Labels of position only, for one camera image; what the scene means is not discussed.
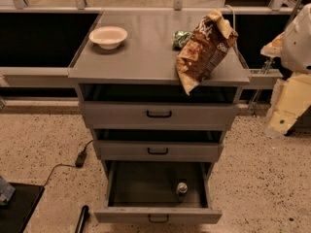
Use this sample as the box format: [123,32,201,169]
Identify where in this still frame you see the grey bottom drawer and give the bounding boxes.
[94,161,222,224]

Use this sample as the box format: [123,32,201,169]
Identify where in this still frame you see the black power adapter with cable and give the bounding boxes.
[43,140,92,186]

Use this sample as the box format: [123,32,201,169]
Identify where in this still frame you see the blue grey object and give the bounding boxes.
[0,176,16,206]

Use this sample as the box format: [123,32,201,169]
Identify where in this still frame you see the grey top drawer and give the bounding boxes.
[79,83,237,130]

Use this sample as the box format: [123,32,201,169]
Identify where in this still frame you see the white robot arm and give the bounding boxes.
[260,4,311,138]

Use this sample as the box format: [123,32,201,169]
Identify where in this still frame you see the white bowl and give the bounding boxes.
[88,26,127,50]

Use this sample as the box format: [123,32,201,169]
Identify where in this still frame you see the grey drawer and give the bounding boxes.
[79,83,237,130]
[94,129,224,162]
[94,161,222,224]

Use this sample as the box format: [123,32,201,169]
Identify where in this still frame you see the black cylindrical handle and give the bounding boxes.
[75,205,89,233]

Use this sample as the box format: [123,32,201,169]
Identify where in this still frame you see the redbull can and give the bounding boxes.
[176,183,188,201]

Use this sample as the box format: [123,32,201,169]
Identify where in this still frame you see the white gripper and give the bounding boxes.
[260,32,311,138]

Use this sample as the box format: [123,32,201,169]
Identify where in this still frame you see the white cable on counter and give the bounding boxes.
[223,4,250,70]

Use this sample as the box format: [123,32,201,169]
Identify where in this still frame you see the grey middle drawer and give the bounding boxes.
[94,129,224,162]

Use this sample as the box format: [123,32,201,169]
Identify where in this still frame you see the green crumpled snack bag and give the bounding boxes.
[173,30,191,49]

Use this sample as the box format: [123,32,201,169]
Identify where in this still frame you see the brown chip bag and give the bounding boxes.
[175,9,238,95]

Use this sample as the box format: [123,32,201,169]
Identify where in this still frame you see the metal diagonal pole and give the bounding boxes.
[249,0,311,112]

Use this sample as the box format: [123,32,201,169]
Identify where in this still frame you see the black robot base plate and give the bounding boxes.
[0,183,45,233]

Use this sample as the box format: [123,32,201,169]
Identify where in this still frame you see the grey drawer cabinet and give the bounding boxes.
[67,9,251,167]

